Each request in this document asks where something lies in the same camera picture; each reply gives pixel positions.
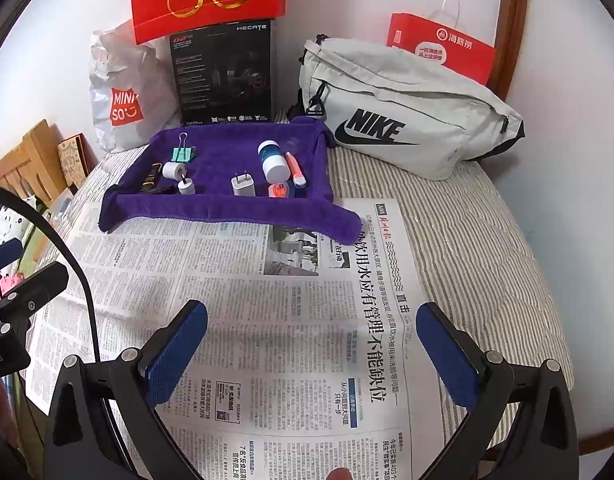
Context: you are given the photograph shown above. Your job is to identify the pink tube with clear cap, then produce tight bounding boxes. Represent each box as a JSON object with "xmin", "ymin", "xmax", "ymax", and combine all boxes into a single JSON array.
[{"xmin": 284, "ymin": 150, "xmax": 309, "ymax": 190}]

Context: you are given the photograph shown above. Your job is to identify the grey waist bag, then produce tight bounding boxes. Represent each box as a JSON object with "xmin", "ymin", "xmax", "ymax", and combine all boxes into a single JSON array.
[{"xmin": 298, "ymin": 34, "xmax": 527, "ymax": 182}]

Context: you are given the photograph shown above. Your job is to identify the white wall charger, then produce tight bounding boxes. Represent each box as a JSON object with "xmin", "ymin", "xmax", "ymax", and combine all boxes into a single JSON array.
[{"xmin": 230, "ymin": 169, "xmax": 255, "ymax": 197}]

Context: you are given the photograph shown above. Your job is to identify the white plastic shopping bag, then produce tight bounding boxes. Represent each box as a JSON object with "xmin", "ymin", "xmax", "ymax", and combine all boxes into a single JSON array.
[{"xmin": 89, "ymin": 22, "xmax": 183, "ymax": 155}]

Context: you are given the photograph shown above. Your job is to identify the black gold tube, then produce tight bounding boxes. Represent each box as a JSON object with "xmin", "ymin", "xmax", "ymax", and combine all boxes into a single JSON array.
[{"xmin": 139, "ymin": 161, "xmax": 163, "ymax": 193}]

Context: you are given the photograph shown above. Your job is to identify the patterned book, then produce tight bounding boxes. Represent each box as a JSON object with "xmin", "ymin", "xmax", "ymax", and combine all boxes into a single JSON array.
[{"xmin": 56, "ymin": 132, "xmax": 94, "ymax": 191}]

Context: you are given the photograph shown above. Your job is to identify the wooden headboard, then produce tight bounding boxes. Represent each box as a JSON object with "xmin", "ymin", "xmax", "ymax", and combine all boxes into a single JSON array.
[{"xmin": 0, "ymin": 119, "xmax": 65, "ymax": 206}]

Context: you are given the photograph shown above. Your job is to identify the brown curved wooden frame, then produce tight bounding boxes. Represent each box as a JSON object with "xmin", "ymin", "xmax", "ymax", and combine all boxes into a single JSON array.
[{"xmin": 487, "ymin": 0, "xmax": 530, "ymax": 106}]

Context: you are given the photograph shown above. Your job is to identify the newspaper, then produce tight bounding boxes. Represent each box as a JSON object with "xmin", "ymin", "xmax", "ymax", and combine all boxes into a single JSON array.
[{"xmin": 24, "ymin": 197, "xmax": 418, "ymax": 480}]

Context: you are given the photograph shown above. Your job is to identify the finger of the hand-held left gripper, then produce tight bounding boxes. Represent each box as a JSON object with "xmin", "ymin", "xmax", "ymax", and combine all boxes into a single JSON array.
[
  {"xmin": 0, "ymin": 260, "xmax": 70, "ymax": 323},
  {"xmin": 0, "ymin": 239, "xmax": 24, "ymax": 276}
]

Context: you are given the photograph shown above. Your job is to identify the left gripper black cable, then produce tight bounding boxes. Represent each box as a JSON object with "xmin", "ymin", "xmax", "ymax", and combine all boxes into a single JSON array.
[{"xmin": 0, "ymin": 182, "xmax": 100, "ymax": 361}]

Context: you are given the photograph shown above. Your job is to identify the white dotted cloth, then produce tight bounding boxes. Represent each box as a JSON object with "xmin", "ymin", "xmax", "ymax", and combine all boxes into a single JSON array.
[{"xmin": 0, "ymin": 195, "xmax": 42, "ymax": 256}]

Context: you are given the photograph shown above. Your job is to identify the purple towel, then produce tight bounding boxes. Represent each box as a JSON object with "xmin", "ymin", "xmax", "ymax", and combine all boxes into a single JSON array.
[{"xmin": 98, "ymin": 116, "xmax": 364, "ymax": 250}]

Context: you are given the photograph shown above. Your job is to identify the red paper bag white handles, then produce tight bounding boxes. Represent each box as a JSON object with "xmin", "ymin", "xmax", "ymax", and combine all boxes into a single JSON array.
[{"xmin": 385, "ymin": 0, "xmax": 497, "ymax": 88}]

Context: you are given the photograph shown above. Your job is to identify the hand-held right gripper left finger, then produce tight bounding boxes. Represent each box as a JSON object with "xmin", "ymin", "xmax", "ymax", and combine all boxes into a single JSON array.
[{"xmin": 43, "ymin": 299, "xmax": 209, "ymax": 480}]

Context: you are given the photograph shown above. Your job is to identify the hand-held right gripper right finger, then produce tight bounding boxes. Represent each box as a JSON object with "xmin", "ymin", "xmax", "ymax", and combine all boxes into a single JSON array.
[{"xmin": 415, "ymin": 300, "xmax": 580, "ymax": 480}]

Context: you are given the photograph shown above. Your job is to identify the blue white bottle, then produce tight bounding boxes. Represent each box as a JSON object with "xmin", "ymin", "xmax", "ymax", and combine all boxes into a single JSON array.
[{"xmin": 257, "ymin": 140, "xmax": 291, "ymax": 184}]

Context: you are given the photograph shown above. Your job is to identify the black headset box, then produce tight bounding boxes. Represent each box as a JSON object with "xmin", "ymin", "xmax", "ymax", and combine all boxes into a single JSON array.
[{"xmin": 168, "ymin": 19, "xmax": 279, "ymax": 126}]

